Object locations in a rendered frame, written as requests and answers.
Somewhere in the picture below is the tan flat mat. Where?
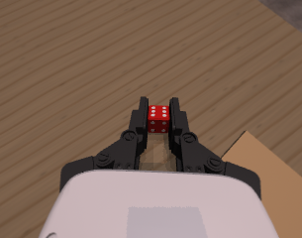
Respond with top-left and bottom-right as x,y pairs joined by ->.
221,131 -> 302,238

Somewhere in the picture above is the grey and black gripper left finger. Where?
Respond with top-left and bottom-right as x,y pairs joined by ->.
59,97 -> 149,193

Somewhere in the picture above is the red die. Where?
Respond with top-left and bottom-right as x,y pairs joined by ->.
148,105 -> 169,133

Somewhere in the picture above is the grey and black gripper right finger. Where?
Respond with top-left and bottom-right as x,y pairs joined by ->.
168,97 -> 261,200

